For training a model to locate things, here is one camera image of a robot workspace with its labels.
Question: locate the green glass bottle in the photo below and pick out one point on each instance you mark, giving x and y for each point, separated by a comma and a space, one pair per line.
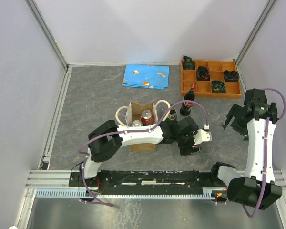
172, 117

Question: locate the rolled dark belt lower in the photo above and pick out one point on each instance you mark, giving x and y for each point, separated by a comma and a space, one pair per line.
218, 86

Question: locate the purple soda can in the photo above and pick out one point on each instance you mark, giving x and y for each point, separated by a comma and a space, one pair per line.
136, 123

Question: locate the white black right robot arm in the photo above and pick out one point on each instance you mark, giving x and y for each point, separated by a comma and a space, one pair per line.
256, 122

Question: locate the rolled dark belt right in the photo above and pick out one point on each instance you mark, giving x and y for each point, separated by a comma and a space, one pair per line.
231, 76

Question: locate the orange wooden compartment tray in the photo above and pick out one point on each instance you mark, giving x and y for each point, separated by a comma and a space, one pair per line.
204, 88

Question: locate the red soda can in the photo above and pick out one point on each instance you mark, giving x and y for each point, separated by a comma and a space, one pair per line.
195, 149
147, 117

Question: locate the blue cable duct rail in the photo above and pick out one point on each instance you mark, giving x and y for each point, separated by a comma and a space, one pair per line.
207, 193

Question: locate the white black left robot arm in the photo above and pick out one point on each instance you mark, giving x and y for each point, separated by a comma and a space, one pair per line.
111, 137

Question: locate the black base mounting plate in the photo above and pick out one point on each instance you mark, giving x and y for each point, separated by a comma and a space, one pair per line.
153, 182

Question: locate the rolled dark belt middle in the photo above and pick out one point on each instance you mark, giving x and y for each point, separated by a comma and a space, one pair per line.
202, 73

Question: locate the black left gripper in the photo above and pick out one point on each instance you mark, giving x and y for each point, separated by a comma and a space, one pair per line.
185, 150

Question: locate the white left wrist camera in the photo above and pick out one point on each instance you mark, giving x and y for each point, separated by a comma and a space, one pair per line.
202, 135

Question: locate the cola plastic bottle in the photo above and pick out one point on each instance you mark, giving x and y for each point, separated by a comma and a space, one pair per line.
189, 98

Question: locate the blue patterned folded cloth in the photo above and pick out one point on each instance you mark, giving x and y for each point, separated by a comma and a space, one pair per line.
146, 76

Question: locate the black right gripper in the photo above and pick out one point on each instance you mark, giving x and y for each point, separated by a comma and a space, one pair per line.
235, 111

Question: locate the canvas tote bag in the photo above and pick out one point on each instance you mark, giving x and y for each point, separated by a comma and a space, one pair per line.
133, 112

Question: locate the rolled dark belt top-left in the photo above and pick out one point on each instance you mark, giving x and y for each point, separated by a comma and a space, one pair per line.
188, 63

